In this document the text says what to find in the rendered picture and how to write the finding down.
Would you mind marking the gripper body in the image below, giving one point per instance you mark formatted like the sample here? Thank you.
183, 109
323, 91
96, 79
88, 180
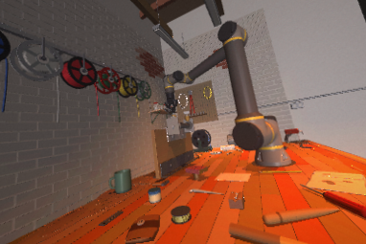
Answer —
171, 97

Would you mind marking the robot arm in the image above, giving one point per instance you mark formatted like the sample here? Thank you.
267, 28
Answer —
241, 85

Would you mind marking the brown wooden transom board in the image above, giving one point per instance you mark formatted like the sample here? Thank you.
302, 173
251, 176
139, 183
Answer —
166, 152

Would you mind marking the maroon wing knob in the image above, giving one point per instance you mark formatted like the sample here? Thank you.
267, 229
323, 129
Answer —
196, 170

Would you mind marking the light wooden motor board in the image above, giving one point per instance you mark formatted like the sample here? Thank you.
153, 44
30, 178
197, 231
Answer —
233, 177

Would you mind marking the red hanging tool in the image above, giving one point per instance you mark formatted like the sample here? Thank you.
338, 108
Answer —
192, 104

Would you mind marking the brown pegboard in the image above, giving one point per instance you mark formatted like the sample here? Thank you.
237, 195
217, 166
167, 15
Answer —
209, 110

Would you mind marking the black reel on stand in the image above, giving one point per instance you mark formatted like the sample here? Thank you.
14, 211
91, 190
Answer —
201, 138

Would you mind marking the small dark flat block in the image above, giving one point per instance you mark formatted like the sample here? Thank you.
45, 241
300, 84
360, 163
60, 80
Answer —
161, 182

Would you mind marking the green mug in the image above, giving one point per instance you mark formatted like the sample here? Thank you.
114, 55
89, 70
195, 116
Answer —
123, 181

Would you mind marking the blue and white tin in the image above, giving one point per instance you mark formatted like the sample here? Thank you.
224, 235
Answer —
155, 195

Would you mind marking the grey metal spike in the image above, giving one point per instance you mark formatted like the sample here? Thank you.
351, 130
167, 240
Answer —
206, 191

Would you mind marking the black and yellow spool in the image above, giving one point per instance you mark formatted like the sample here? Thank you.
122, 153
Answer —
180, 214

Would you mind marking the small brown block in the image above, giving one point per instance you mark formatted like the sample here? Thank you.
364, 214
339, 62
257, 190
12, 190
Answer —
237, 201

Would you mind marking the red bench vice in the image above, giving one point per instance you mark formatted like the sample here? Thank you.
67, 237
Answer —
292, 133

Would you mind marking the yellow pencil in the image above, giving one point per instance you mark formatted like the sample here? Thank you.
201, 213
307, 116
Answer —
280, 171

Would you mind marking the brown leather pouch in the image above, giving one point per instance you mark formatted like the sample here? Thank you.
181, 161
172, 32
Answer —
143, 228

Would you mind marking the dark flat steel rule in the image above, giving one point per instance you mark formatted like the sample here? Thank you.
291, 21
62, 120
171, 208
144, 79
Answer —
110, 217

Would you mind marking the tapered wooden fid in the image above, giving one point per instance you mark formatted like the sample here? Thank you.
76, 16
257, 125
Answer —
297, 216

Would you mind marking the cream stained sheet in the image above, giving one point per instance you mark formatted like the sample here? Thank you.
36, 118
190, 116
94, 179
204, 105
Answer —
338, 182

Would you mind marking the small wall shelf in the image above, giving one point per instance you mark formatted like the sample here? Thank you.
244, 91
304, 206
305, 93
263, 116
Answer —
157, 112

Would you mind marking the grey outboard bracket body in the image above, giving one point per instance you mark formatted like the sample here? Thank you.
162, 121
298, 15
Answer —
174, 127

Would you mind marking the grey wall rail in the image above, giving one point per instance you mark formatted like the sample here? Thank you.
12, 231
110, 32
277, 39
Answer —
68, 54

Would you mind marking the grey wall conduit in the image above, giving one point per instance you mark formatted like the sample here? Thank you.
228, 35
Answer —
329, 94

